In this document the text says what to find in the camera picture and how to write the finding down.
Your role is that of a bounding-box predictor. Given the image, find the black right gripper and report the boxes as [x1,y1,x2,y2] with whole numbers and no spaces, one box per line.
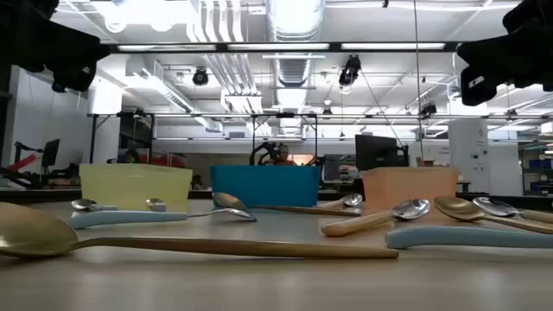
[456,25,553,107]

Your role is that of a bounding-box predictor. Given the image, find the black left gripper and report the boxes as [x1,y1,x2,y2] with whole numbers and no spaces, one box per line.
[0,16,111,94]

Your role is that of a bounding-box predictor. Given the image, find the yellow plastic bin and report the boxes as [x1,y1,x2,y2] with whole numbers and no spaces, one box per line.
[79,162,194,213]

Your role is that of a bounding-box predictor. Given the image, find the orange-handled silver spoon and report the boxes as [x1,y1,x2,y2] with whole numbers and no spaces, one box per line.
[317,193,364,211]
[472,196,553,225]
[320,198,432,238]

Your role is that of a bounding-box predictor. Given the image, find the blue-handled silver spoon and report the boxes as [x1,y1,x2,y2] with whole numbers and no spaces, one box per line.
[68,207,258,231]
[144,197,168,213]
[385,225,553,251]
[71,198,119,213]

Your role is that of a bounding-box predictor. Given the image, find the gold spoon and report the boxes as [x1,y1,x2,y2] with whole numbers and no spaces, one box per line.
[0,200,400,261]
[434,195,553,237]
[211,191,363,218]

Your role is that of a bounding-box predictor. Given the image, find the blue plastic bin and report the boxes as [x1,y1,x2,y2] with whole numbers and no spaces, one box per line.
[210,165,322,208]

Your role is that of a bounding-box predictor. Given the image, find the small black background monitor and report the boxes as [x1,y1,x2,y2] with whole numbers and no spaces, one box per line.
[41,138,61,169]

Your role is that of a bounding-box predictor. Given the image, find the white pillar with signs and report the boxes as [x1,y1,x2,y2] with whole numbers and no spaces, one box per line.
[448,118,490,196]

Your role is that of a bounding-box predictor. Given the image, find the red background bar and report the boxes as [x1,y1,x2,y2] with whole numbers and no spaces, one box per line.
[3,153,41,175]

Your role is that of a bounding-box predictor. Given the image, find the black computer monitor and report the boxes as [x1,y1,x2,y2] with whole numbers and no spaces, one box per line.
[354,134,410,172]

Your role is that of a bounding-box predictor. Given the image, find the orange plastic bin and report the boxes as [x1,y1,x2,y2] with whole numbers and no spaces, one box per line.
[360,167,460,213]

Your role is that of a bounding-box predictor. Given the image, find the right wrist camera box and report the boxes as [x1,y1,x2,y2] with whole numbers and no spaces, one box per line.
[501,0,553,35]

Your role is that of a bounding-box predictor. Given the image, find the black background workstation frame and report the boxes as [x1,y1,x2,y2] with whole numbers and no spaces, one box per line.
[87,111,320,166]

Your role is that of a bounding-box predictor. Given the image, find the black hanging ceiling camera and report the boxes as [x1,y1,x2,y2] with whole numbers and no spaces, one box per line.
[338,54,362,87]

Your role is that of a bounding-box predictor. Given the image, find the silver ceiling duct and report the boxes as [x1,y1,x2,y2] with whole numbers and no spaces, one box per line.
[265,0,326,87]

